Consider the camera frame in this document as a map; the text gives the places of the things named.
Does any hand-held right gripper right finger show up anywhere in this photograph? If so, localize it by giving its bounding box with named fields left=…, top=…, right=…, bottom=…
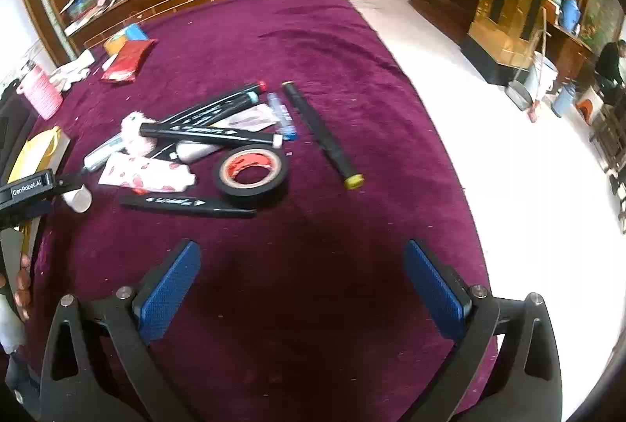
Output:
left=402, top=240, right=563, bottom=422

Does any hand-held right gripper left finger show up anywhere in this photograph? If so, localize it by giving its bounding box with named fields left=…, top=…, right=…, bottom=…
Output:
left=39, top=240, right=202, bottom=422

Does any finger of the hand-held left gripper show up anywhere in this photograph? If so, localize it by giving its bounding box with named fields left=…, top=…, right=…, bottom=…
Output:
left=51, top=174, right=85, bottom=198

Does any gold-rimmed white tray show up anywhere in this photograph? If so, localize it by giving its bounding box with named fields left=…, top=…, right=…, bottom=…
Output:
left=7, top=126, right=73, bottom=256

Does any white green tube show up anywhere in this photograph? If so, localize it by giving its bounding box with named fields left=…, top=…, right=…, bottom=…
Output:
left=83, top=132, right=129, bottom=171

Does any pink printed white tube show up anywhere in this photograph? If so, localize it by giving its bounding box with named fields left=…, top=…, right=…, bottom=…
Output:
left=98, top=152, right=197, bottom=195

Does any pink fluffy hair clip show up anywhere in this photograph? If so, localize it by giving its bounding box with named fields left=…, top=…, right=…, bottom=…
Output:
left=121, top=111, right=163, bottom=157

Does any black marker white print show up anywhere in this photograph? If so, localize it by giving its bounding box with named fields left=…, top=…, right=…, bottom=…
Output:
left=120, top=194, right=258, bottom=220

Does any black tape roll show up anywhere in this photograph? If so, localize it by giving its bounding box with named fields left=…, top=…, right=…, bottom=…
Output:
left=214, top=145, right=289, bottom=209

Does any black marker white cap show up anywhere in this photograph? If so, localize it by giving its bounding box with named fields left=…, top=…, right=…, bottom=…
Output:
left=139, top=123, right=284, bottom=150

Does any black marker teal cap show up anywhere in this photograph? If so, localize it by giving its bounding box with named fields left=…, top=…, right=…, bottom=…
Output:
left=166, top=92, right=259, bottom=132

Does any black marker red cap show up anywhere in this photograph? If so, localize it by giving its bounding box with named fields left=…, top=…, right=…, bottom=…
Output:
left=161, top=80, right=268, bottom=125

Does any white plastic wrapper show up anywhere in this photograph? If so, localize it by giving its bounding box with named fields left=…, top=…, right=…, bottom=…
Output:
left=221, top=103, right=281, bottom=134

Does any black marker yellow cap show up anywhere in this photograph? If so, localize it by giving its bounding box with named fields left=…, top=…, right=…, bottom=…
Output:
left=281, top=81, right=365, bottom=191

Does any grey labelled tube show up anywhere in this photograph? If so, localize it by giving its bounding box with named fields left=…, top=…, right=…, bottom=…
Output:
left=267, top=92, right=299, bottom=142

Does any person's left forearm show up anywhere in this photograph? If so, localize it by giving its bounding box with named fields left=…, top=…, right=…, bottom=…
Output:
left=0, top=292, right=27, bottom=398

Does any person's left hand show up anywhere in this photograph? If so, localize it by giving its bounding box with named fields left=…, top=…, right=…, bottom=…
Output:
left=14, top=254, right=34, bottom=322

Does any black sofa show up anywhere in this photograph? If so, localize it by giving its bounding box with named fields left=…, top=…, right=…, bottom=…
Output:
left=0, top=77, right=39, bottom=188

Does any bottle in pink knitted sleeve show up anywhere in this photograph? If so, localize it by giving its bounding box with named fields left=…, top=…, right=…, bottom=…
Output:
left=16, top=64, right=64, bottom=121

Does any maroon tablecloth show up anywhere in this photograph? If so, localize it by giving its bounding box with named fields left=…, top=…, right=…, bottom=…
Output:
left=22, top=0, right=500, bottom=422

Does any red packet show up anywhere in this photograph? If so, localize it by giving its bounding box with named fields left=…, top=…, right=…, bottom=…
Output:
left=101, top=38, right=158, bottom=85

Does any yellow tape roll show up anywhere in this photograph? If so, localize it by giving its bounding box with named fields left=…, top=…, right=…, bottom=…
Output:
left=103, top=34, right=129, bottom=56

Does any broom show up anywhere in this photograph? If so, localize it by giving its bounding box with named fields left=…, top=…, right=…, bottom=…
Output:
left=527, top=7, right=549, bottom=123

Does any grey dustpan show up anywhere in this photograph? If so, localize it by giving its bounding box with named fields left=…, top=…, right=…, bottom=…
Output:
left=505, top=79, right=534, bottom=110

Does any dark wooden chair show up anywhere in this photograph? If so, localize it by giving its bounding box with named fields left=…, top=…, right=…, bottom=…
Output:
left=589, top=101, right=626, bottom=234

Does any orange white container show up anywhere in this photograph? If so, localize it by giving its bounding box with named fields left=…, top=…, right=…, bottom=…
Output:
left=576, top=87, right=603, bottom=125

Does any white bucket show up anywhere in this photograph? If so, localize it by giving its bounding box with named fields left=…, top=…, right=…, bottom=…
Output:
left=524, top=51, right=559, bottom=96

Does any wooden side table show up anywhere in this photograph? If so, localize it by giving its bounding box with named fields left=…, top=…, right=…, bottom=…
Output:
left=542, top=0, right=596, bottom=96

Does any blue water jug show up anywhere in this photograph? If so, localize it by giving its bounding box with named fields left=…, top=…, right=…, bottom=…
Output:
left=559, top=0, right=583, bottom=32

